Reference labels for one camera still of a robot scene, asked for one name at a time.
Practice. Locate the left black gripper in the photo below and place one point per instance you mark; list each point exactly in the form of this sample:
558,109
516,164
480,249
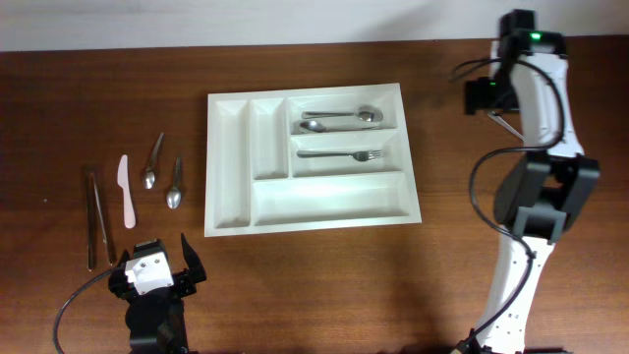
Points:
186,278

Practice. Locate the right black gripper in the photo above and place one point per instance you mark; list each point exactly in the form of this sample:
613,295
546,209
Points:
477,94

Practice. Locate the steel fork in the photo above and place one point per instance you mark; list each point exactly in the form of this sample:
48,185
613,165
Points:
500,121
361,156

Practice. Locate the steel table knife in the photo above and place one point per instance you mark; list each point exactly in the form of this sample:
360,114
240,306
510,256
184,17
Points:
90,216
101,221

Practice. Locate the large steel spoon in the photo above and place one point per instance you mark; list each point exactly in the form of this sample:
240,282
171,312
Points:
317,127
364,113

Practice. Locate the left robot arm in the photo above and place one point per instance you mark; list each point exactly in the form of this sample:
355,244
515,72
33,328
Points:
155,314

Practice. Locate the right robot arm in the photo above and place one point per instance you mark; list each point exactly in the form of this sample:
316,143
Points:
542,196

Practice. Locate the small steel teaspoon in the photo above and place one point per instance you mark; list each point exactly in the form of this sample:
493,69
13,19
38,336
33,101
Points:
174,195
150,171

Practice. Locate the pink plastic knife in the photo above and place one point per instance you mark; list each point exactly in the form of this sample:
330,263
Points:
123,182

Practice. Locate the white plastic cutlery tray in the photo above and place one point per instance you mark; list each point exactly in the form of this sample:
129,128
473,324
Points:
255,183

